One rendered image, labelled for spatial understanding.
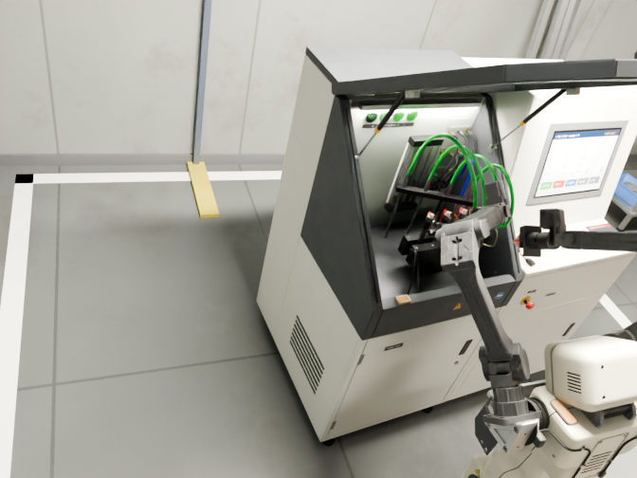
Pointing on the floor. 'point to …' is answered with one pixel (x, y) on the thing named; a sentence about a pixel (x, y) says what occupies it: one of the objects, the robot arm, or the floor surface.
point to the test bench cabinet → (323, 346)
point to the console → (525, 318)
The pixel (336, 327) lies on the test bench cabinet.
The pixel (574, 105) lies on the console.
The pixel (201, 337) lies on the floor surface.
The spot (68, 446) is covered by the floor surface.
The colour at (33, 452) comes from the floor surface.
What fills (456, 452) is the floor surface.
